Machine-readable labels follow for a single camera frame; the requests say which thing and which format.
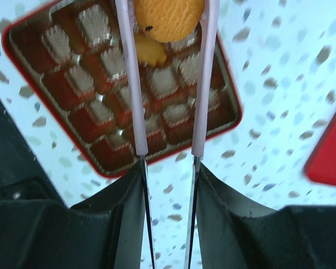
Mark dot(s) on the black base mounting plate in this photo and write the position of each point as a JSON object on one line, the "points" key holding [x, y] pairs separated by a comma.
{"points": [[20, 171]]}

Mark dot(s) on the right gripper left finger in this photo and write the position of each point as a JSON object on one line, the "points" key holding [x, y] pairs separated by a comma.
{"points": [[103, 231]]}

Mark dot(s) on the red square box lid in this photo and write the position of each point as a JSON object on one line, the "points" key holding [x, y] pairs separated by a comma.
{"points": [[321, 165]]}

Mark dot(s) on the red compartment cookie box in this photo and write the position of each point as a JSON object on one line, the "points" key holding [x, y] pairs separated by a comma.
{"points": [[71, 54]]}

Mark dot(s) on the pink metal tongs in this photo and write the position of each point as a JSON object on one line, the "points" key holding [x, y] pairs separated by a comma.
{"points": [[127, 16]]}

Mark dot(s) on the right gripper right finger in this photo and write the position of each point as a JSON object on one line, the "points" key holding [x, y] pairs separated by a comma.
{"points": [[237, 232]]}

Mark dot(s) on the flower cookie top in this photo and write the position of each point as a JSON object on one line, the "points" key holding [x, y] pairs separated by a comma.
{"points": [[149, 51]]}

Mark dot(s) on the flower cookie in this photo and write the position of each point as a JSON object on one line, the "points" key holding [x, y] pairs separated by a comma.
{"points": [[168, 20], [149, 51]]}

